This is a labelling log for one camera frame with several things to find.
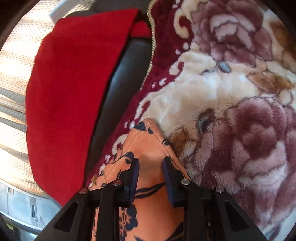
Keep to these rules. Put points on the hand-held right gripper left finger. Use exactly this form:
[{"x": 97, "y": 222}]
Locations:
[{"x": 135, "y": 168}]

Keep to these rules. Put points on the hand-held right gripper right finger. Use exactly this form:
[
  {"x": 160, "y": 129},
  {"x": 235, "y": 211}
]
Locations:
[{"x": 167, "y": 172}]

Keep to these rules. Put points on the orange floral garment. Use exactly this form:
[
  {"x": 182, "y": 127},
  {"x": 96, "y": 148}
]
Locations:
[{"x": 150, "y": 143}]

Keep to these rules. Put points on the floral plush blanket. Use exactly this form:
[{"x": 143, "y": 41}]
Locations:
[{"x": 219, "y": 92}]

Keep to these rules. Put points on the dark leather sofa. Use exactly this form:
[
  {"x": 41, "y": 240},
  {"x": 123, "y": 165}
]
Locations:
[{"x": 129, "y": 69}]

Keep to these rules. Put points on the red throw cloth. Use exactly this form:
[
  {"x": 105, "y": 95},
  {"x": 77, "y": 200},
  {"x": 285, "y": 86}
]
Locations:
[{"x": 69, "y": 92}]

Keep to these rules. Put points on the white standing air conditioner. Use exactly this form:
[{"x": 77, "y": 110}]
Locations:
[{"x": 23, "y": 208}]

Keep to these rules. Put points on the cream dotted curtain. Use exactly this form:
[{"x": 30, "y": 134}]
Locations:
[{"x": 13, "y": 69}]

